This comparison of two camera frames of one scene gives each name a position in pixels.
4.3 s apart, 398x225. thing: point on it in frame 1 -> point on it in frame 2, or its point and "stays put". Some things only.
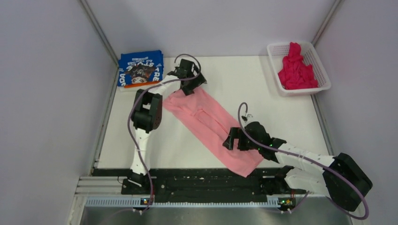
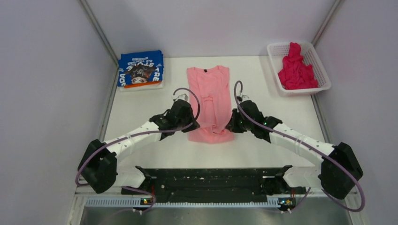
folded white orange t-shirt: [122, 88] stays put
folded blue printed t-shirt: [140, 67] stays put
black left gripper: [198, 81] -> [195, 124]
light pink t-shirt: [206, 127] -> [212, 85]
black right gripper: [235, 133] -> [232, 125]
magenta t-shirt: [294, 74] stays put
